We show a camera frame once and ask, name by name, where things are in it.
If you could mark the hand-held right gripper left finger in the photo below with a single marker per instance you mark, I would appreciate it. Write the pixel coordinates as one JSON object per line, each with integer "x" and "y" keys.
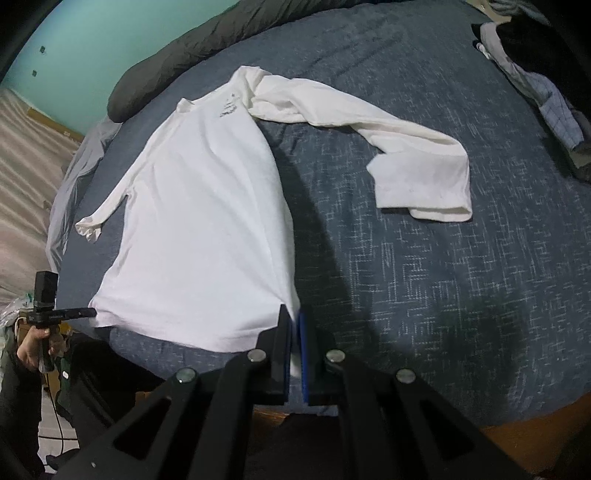
{"x": 287, "y": 360}

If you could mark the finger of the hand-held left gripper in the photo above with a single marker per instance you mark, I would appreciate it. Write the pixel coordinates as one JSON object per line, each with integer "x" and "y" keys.
{"x": 76, "y": 314}

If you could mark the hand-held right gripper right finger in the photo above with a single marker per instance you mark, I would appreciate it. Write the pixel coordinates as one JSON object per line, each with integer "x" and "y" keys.
{"x": 304, "y": 364}

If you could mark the white long-sleeve shirt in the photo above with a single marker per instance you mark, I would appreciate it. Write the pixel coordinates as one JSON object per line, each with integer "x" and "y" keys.
{"x": 198, "y": 221}

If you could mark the person's left forearm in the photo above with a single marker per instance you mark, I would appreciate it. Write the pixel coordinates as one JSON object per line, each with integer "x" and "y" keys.
{"x": 18, "y": 415}

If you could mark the person's left hand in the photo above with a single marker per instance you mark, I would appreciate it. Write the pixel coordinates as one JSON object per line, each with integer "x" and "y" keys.
{"x": 30, "y": 353}

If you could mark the light grey blanket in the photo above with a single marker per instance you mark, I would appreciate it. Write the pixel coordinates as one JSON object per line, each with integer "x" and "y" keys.
{"x": 69, "y": 184}

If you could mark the beige curtain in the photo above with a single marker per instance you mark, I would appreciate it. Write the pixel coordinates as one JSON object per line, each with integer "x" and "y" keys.
{"x": 27, "y": 161}

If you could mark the bed with blue patterned sheet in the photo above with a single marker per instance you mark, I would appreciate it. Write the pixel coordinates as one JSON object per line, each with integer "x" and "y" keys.
{"x": 438, "y": 286}

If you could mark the dark grey long pillow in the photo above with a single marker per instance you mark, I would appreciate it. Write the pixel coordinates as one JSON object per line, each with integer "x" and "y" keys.
{"x": 184, "y": 50}

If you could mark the light plaid cloth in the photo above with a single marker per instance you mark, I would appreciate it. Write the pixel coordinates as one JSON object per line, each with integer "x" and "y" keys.
{"x": 549, "y": 101}

